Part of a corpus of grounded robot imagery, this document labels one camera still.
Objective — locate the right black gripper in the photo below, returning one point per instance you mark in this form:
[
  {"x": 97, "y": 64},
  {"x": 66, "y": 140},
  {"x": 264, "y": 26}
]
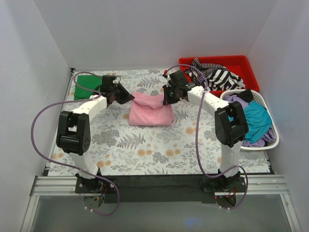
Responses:
[{"x": 168, "y": 94}]

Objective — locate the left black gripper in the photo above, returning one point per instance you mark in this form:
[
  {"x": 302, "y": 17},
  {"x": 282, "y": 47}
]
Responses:
[{"x": 119, "y": 94}]

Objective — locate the pink t-shirt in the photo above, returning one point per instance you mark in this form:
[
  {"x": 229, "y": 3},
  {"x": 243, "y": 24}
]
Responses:
[{"x": 149, "y": 110}]

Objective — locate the green t-shirt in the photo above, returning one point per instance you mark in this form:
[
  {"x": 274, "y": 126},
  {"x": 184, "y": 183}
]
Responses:
[{"x": 87, "y": 81}]

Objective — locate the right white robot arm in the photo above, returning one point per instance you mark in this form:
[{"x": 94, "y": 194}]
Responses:
[{"x": 230, "y": 122}]

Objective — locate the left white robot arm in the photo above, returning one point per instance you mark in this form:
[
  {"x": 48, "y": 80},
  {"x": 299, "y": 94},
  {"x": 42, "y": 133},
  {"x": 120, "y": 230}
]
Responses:
[{"x": 73, "y": 132}]

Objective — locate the black white striped shirt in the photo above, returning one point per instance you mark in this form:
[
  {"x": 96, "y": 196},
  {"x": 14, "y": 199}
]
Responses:
[{"x": 214, "y": 77}]

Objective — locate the lavender t-shirt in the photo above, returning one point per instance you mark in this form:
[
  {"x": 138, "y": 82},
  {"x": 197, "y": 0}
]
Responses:
[{"x": 235, "y": 98}]

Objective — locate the red plastic bin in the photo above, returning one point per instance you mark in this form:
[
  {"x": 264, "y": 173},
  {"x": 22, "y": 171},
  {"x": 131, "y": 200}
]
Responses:
[{"x": 239, "y": 65}]

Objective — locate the black garment in basket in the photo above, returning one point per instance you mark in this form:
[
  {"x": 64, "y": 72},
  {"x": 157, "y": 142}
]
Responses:
[{"x": 246, "y": 95}]

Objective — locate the white laundry basket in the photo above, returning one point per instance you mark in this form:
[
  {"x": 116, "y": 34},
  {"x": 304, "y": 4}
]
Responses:
[{"x": 271, "y": 138}]

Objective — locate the teal t-shirt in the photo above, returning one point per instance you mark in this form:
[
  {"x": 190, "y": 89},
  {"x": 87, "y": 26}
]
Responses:
[{"x": 258, "y": 121}]

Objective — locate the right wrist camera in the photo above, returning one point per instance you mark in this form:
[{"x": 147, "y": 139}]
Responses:
[{"x": 169, "y": 82}]

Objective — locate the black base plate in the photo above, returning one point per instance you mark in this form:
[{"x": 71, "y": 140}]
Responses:
[{"x": 164, "y": 188}]

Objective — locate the aluminium frame rail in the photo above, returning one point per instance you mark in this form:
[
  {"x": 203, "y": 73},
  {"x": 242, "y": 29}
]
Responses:
[{"x": 54, "y": 206}]

